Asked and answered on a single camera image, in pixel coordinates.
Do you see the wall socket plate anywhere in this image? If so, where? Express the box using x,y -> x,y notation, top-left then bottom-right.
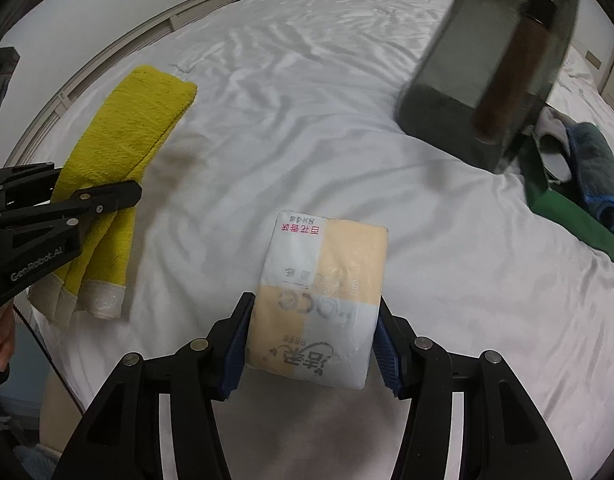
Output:
584,51 -> 602,70

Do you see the person's left hand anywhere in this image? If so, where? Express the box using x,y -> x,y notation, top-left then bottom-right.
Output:
0,300 -> 16,372

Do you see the peach face towel packet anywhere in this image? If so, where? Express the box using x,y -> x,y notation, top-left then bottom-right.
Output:
245,210 -> 388,390

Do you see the dark grey blue-edged cloth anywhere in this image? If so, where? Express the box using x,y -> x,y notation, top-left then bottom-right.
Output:
567,122 -> 614,234

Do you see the black cable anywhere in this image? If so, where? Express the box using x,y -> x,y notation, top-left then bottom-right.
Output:
11,303 -> 86,416

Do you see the yellow terry towel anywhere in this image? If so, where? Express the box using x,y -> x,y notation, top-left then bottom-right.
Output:
28,65 -> 197,328

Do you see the grey fabric eye mask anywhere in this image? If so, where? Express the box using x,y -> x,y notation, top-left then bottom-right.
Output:
534,105 -> 575,182

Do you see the white bed sheet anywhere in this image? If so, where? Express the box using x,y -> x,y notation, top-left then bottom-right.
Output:
34,0 -> 614,479

